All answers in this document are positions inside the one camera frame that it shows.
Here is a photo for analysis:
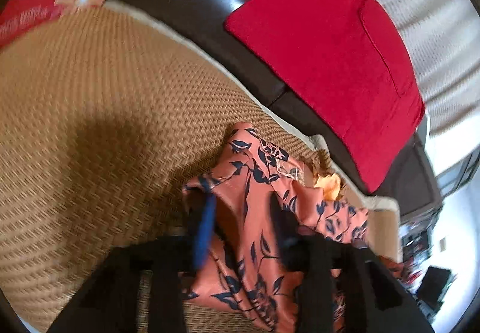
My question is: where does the white window frame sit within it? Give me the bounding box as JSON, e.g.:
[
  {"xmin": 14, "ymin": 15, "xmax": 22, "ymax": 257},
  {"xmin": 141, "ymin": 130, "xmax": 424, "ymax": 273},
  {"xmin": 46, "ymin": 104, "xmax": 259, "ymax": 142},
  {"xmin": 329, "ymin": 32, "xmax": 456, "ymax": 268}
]
[{"xmin": 423, "ymin": 118, "xmax": 480, "ymax": 202}]

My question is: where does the dark brown leather sofa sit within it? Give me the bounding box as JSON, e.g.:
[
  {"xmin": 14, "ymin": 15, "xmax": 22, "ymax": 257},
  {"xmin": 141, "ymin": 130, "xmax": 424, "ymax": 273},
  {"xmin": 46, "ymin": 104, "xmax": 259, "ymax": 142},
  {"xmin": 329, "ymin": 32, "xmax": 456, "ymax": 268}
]
[{"xmin": 118, "ymin": 0, "xmax": 442, "ymax": 222}]

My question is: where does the red quilted cushion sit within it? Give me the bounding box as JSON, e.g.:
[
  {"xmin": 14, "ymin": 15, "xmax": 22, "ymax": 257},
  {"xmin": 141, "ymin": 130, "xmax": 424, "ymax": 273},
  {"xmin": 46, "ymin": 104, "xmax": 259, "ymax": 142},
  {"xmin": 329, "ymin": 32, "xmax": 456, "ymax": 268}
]
[{"xmin": 224, "ymin": 0, "xmax": 425, "ymax": 191}]

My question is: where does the woven tan seat mat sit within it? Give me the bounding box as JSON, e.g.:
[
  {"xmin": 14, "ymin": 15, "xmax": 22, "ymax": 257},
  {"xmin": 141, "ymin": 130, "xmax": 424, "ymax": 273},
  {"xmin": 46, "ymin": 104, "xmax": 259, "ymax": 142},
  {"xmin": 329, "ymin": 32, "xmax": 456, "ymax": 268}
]
[{"xmin": 0, "ymin": 0, "xmax": 402, "ymax": 333}]

